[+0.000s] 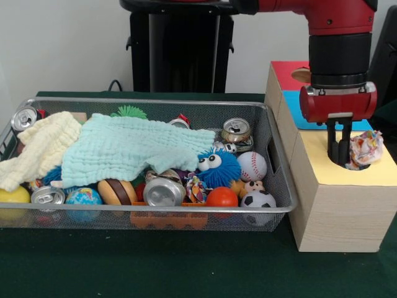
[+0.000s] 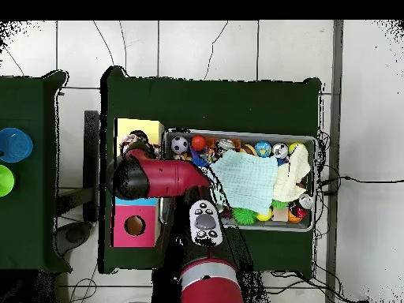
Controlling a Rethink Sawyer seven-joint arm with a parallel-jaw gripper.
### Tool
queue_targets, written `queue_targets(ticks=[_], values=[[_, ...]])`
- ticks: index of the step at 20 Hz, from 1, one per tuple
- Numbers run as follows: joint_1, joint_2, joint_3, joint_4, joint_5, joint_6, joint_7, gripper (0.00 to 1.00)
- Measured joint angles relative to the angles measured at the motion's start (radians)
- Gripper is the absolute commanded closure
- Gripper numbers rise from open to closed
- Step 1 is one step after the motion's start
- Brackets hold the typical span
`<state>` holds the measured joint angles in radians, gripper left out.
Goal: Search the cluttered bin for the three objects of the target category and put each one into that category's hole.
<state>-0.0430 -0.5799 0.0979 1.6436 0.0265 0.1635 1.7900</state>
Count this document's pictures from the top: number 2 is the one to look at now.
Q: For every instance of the orange ball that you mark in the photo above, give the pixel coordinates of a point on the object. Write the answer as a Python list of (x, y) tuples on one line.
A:
[(198, 143)]

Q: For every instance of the blue fuzzy toy with eyes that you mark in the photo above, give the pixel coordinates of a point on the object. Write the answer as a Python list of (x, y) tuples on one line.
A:
[(199, 161)]

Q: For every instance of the green plastic cup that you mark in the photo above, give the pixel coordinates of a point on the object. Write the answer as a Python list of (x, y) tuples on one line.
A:
[(5, 181)]

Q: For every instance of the yellow ball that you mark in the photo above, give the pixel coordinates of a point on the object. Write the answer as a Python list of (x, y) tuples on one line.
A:
[(293, 146)]

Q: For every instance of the globe print ball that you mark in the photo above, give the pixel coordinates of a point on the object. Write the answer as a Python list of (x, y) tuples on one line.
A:
[(263, 149)]

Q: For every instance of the blue plastic cup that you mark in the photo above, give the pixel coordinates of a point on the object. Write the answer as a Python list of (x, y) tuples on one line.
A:
[(15, 145)]

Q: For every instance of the black and white soccer ball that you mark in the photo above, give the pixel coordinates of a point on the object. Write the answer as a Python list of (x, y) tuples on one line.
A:
[(179, 145)]

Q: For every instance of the dark green tablecloth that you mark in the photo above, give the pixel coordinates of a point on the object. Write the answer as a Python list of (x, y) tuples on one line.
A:
[(221, 104), (28, 104)]

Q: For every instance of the green spiky ball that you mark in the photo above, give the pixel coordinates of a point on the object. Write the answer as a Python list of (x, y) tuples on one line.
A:
[(244, 216)]

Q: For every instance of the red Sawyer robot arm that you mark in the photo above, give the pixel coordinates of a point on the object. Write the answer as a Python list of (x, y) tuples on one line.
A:
[(170, 178)]

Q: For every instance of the light blue muslin cloth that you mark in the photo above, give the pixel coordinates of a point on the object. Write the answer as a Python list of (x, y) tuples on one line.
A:
[(246, 180)]

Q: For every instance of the cream muslin cloth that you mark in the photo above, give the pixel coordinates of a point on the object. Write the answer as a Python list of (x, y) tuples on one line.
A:
[(290, 180)]

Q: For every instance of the colourful paper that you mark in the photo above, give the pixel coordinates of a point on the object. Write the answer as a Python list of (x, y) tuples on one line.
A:
[(127, 140)]

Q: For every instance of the wooden box with three holes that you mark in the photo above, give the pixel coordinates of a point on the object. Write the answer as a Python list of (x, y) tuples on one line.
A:
[(139, 240)]

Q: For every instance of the shallow metal mesh bin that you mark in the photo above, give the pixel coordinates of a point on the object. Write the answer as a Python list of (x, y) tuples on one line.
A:
[(246, 136)]

